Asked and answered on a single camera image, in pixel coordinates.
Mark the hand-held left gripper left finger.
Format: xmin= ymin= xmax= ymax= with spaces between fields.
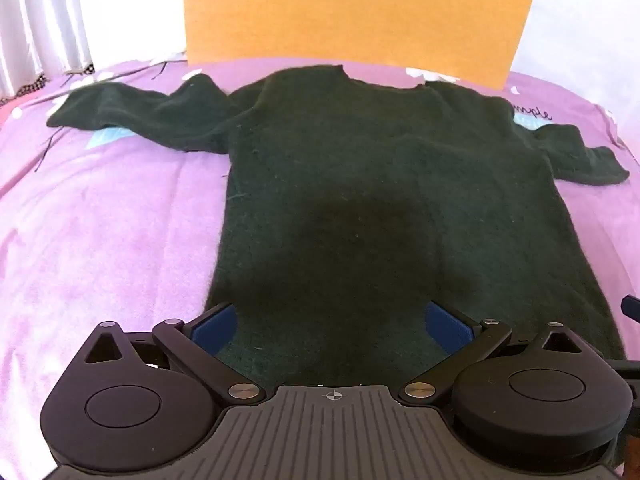
xmin=83 ymin=302 xmax=266 ymax=404

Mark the orange headboard panel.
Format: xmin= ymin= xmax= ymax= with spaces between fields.
xmin=182 ymin=0 xmax=544 ymax=89

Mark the white curtain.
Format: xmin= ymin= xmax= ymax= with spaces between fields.
xmin=0 ymin=0 xmax=97 ymax=101

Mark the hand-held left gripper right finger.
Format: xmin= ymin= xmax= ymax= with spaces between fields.
xmin=399 ymin=300 xmax=596 ymax=405

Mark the purple printed bedsheet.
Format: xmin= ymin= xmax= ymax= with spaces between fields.
xmin=0 ymin=56 xmax=640 ymax=480

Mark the dark green sweater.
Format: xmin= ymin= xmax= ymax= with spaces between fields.
xmin=46 ymin=64 xmax=631 ymax=392

